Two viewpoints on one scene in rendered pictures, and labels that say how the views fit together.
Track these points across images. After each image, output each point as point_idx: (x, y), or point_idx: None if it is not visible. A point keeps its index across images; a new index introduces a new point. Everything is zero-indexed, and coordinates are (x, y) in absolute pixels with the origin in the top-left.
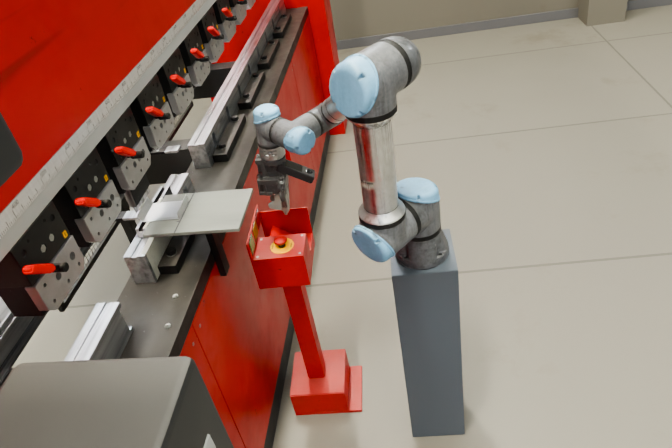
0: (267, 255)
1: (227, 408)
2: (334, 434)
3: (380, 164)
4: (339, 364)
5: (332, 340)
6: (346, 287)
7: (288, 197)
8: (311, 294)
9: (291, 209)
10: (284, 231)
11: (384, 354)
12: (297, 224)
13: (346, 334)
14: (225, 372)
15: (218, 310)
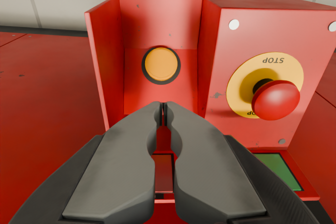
0: (287, 120)
1: (318, 92)
2: None
3: None
4: None
5: None
6: None
7: (139, 141)
8: (50, 16)
9: (102, 82)
10: (128, 79)
11: None
12: (116, 46)
13: None
14: (316, 108)
15: (326, 160)
